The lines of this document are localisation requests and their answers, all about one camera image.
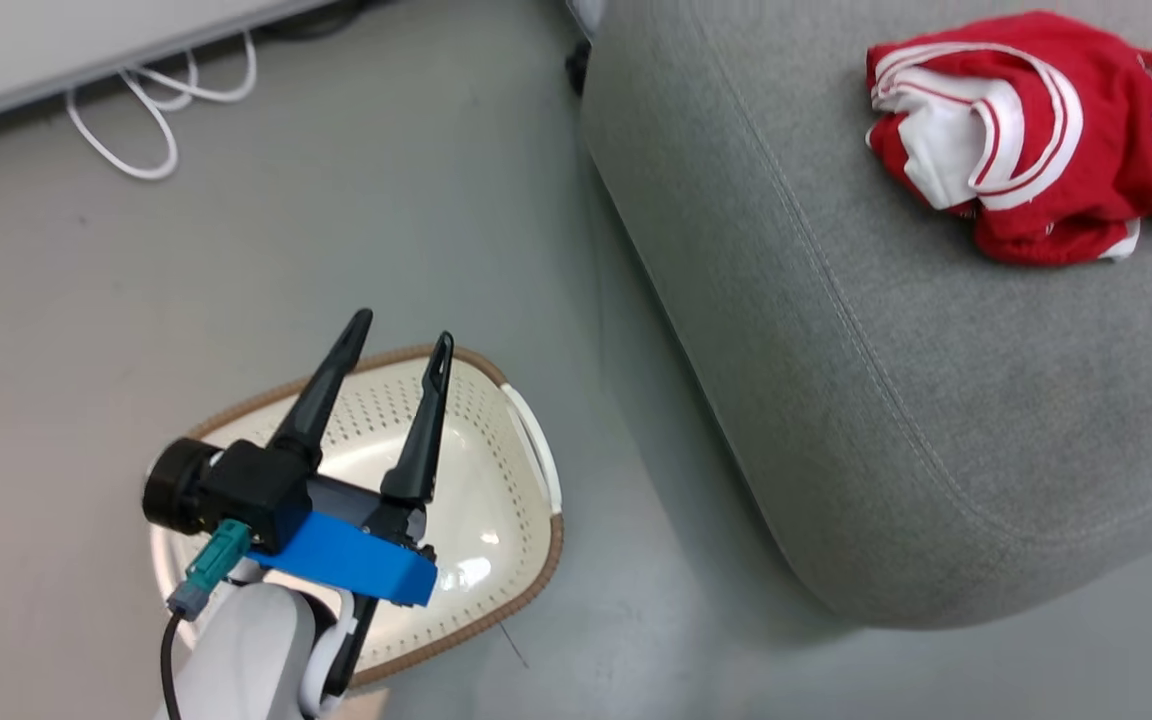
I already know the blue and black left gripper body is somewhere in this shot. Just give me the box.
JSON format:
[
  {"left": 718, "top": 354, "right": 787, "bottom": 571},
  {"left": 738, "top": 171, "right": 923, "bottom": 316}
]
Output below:
[{"left": 248, "top": 475, "right": 439, "bottom": 608}]

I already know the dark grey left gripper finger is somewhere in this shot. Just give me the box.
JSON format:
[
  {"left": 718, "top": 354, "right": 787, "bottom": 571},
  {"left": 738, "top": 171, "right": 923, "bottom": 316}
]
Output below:
[
  {"left": 379, "top": 331, "right": 455, "bottom": 506},
  {"left": 266, "top": 308, "right": 375, "bottom": 471}
]

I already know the red basketball jersey black lettering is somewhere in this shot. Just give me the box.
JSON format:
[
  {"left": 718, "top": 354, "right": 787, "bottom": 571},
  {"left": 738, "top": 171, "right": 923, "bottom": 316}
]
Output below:
[{"left": 864, "top": 10, "right": 1152, "bottom": 268}]

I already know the white perforated laundry basket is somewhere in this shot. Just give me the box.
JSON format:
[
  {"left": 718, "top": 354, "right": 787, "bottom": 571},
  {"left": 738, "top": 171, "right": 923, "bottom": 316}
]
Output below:
[{"left": 148, "top": 343, "right": 565, "bottom": 693}]

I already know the grey fabric sofa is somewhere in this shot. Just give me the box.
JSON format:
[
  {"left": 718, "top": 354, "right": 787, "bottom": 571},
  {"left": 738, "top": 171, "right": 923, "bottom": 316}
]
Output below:
[{"left": 581, "top": 0, "right": 1152, "bottom": 631}]

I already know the white cabinet panel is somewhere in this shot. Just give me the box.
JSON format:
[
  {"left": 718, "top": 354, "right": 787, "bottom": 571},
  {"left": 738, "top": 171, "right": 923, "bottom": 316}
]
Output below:
[{"left": 0, "top": 0, "right": 337, "bottom": 136}]

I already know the teal cable connector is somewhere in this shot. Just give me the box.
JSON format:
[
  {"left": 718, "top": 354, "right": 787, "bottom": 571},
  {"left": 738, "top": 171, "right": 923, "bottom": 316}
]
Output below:
[{"left": 168, "top": 518, "right": 253, "bottom": 621}]

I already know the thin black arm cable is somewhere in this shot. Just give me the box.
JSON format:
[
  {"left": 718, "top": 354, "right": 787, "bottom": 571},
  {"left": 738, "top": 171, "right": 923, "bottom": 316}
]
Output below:
[{"left": 159, "top": 612, "right": 185, "bottom": 720}]

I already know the white floor cable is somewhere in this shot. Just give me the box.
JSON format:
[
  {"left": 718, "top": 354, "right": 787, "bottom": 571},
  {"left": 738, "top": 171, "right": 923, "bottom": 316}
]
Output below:
[{"left": 66, "top": 30, "right": 259, "bottom": 182}]

